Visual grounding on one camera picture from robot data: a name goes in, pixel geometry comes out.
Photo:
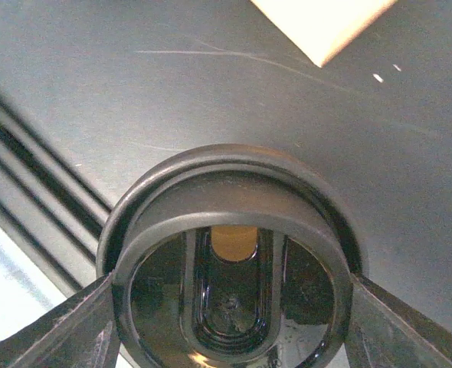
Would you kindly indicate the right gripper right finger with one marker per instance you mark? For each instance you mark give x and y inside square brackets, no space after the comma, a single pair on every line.
[384,331]

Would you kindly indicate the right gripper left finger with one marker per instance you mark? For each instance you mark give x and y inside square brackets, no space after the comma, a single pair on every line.
[80,332]

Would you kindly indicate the black plastic cup lid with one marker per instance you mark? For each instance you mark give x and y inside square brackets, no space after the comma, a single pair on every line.
[231,256]

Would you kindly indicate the brown paper bag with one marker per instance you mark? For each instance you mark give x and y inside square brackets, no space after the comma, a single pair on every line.
[322,28]

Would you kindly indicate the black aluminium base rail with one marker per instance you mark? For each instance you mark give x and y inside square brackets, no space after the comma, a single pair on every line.
[48,209]

